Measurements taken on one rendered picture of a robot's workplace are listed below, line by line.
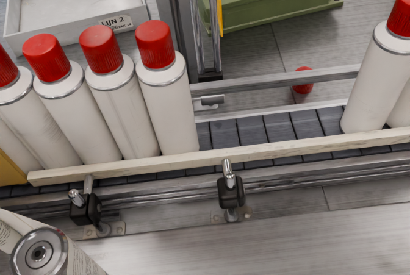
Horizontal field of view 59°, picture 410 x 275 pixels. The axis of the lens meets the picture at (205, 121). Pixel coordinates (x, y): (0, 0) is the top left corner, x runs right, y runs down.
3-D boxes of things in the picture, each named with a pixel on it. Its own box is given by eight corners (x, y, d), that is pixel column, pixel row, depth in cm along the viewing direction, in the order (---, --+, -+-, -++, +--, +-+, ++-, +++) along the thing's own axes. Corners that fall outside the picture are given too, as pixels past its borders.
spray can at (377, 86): (346, 146, 48) (401, 17, 32) (334, 114, 51) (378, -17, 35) (385, 141, 48) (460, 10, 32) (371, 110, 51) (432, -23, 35)
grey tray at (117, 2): (16, 57, 72) (3, 36, 68) (20, -1, 83) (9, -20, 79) (151, 25, 74) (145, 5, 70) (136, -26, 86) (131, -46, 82)
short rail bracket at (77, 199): (92, 244, 48) (55, 207, 38) (96, 200, 52) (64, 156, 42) (116, 241, 48) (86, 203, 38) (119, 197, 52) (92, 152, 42)
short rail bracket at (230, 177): (221, 229, 48) (217, 188, 38) (219, 208, 50) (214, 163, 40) (246, 226, 48) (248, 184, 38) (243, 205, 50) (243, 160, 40)
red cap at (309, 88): (288, 83, 62) (290, 69, 59) (304, 76, 63) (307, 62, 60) (299, 97, 60) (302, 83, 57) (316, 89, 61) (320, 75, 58)
